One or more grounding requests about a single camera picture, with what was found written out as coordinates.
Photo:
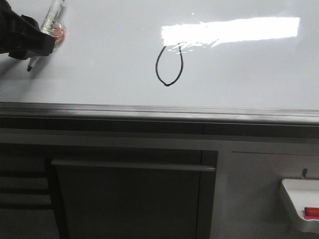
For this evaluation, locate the dark whiteboard frame rail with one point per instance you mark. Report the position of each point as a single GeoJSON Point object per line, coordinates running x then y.
{"type": "Point", "coordinates": [151, 119]}

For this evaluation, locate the black whiteboard marker with tape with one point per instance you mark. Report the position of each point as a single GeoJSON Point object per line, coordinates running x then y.
{"type": "Point", "coordinates": [52, 24]}

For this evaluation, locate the dark cabinet door panel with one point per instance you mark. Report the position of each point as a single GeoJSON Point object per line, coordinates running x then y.
{"type": "Point", "coordinates": [126, 200]}

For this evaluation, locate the white glossy whiteboard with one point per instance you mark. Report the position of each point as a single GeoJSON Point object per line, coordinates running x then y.
{"type": "Point", "coordinates": [189, 53]}

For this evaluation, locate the white wall-mounted tray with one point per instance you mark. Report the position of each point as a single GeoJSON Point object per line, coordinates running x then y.
{"type": "Point", "coordinates": [297, 194]}

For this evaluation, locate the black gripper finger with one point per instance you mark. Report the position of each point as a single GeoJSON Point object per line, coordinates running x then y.
{"type": "Point", "coordinates": [10, 22]}
{"type": "Point", "coordinates": [35, 43]}

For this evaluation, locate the red marker in tray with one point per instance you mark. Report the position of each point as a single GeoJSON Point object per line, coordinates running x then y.
{"type": "Point", "coordinates": [311, 211]}

